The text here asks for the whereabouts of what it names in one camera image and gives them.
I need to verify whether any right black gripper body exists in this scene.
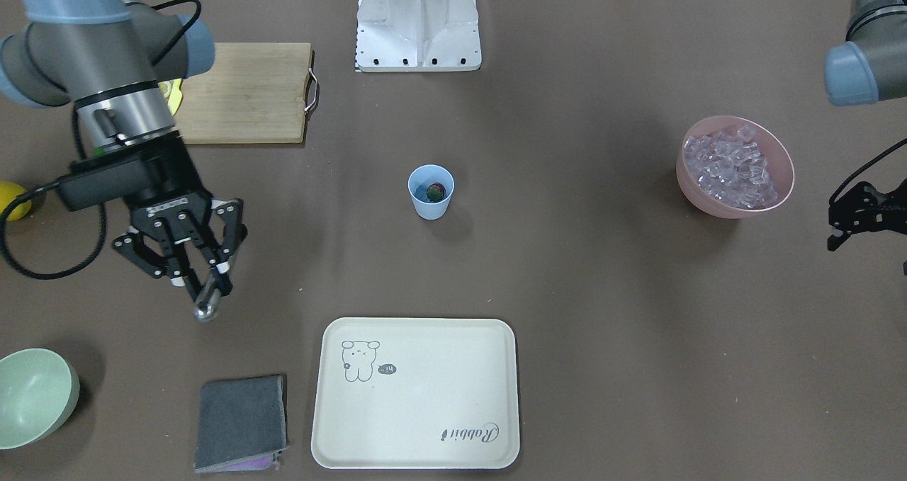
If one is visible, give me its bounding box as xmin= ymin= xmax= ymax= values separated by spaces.
xmin=117 ymin=141 xmax=244 ymax=278

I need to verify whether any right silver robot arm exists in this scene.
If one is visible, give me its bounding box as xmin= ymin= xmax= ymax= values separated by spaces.
xmin=2 ymin=0 xmax=247 ymax=322

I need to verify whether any yellow lemon near board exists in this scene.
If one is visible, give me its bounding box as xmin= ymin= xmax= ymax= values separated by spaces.
xmin=0 ymin=181 xmax=33 ymax=222

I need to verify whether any steel muddler black tip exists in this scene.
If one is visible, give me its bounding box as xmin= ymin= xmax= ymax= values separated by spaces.
xmin=193 ymin=280 xmax=222 ymax=323

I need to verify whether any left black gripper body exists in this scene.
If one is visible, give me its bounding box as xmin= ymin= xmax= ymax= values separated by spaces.
xmin=828 ymin=181 xmax=906 ymax=237

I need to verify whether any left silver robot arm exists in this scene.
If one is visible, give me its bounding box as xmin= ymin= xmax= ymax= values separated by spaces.
xmin=825 ymin=0 xmax=906 ymax=251

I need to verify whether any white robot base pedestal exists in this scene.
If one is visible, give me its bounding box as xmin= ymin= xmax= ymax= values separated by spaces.
xmin=354 ymin=0 xmax=483 ymax=72

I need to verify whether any grey folded cloth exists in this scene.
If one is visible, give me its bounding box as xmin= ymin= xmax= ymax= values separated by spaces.
xmin=193 ymin=374 xmax=288 ymax=475

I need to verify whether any cream rabbit tray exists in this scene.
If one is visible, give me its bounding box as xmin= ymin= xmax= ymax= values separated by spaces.
xmin=310 ymin=317 xmax=521 ymax=470

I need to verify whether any light blue plastic cup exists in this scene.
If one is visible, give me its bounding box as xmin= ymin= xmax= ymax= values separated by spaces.
xmin=407 ymin=164 xmax=456 ymax=220

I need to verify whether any wooden cutting board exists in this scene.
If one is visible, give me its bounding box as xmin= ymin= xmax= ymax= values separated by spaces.
xmin=175 ymin=43 xmax=320 ymax=145

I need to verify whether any pink bowl of ice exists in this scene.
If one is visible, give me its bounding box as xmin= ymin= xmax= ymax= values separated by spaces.
xmin=676 ymin=115 xmax=796 ymax=219

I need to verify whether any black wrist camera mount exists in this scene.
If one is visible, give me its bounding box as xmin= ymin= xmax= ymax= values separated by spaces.
xmin=56 ymin=152 xmax=170 ymax=212

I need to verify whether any mint green bowl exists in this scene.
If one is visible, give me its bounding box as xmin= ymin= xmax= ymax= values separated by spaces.
xmin=1 ymin=348 xmax=81 ymax=450

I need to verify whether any yellow plastic knife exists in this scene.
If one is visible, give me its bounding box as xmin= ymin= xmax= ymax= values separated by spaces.
xmin=159 ymin=79 xmax=184 ymax=116

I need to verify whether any red strawberry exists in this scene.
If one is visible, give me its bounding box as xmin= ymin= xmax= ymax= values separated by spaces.
xmin=425 ymin=183 xmax=448 ymax=203

